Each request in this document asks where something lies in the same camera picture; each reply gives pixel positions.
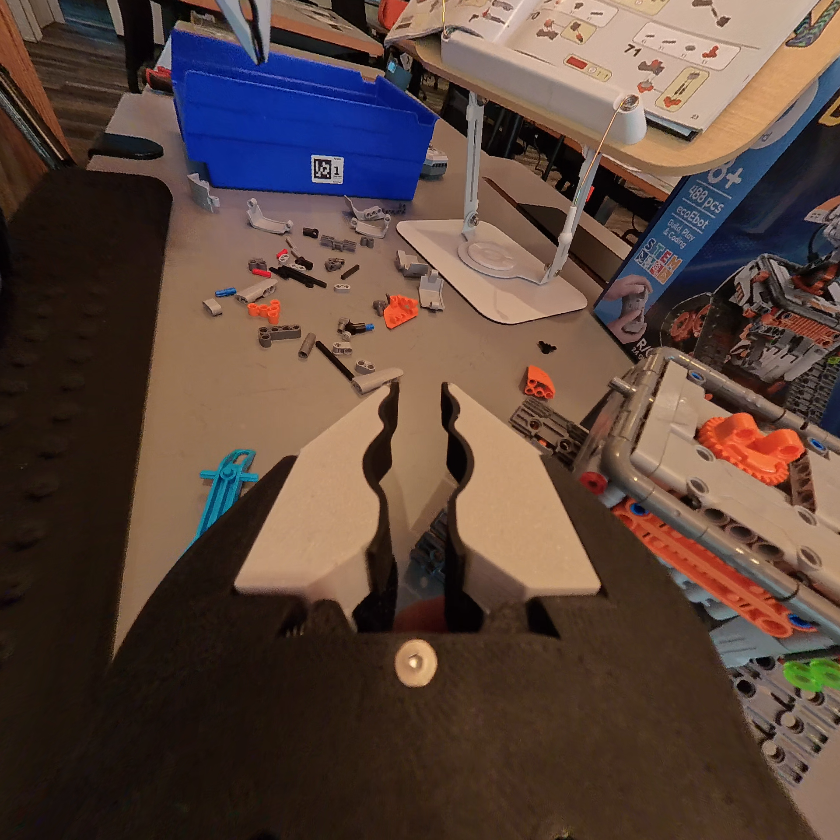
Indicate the black pin with blue tip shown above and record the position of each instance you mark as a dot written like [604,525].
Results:
[354,325]

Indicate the blue plastic brick separator tool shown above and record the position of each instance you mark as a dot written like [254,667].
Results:
[223,492]

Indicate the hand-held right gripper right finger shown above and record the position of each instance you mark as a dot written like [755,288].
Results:
[525,525]

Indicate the light grey bracket piece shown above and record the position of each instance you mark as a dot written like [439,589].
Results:
[412,262]
[431,289]

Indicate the light grey small brick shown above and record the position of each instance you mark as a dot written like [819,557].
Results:
[211,306]

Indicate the open instruction booklet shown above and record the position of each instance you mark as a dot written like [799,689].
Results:
[590,39]

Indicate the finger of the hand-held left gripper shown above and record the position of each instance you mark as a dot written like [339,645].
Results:
[264,13]
[236,19]

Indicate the wooden top office desk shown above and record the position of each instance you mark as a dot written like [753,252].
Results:
[315,26]

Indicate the grey orange toy arm assembly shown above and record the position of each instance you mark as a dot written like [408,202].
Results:
[430,525]

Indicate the black long connector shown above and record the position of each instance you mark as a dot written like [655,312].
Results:
[298,275]

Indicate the dark grey short beam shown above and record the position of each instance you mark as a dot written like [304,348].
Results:
[338,245]

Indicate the small orange wedge piece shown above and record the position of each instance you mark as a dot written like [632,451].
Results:
[539,382]

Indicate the dark grey bent beam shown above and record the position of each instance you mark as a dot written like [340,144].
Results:
[279,333]

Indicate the black long axle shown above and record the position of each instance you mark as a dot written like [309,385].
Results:
[334,359]

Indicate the dark blue robot kit box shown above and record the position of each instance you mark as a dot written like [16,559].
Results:
[722,262]

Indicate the black rounded pad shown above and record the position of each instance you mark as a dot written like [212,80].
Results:
[124,145]

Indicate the wooden book stand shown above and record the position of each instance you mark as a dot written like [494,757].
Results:
[512,289]

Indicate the orange plastic object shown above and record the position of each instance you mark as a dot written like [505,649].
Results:
[392,12]

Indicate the grey orange tracked toy robot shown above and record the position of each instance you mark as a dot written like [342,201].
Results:
[722,512]

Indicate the orange translucent piece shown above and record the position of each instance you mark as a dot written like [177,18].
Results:
[400,310]

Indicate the grey motor block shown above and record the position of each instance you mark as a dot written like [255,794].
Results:
[433,161]

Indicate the light grey panel piece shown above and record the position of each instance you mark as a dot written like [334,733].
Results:
[256,291]
[377,379]

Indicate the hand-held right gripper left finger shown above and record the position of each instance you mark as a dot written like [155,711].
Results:
[302,525]

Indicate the blue plastic parts bin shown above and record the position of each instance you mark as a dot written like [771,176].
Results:
[295,131]

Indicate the grey tube connector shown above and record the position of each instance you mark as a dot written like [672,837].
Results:
[307,344]

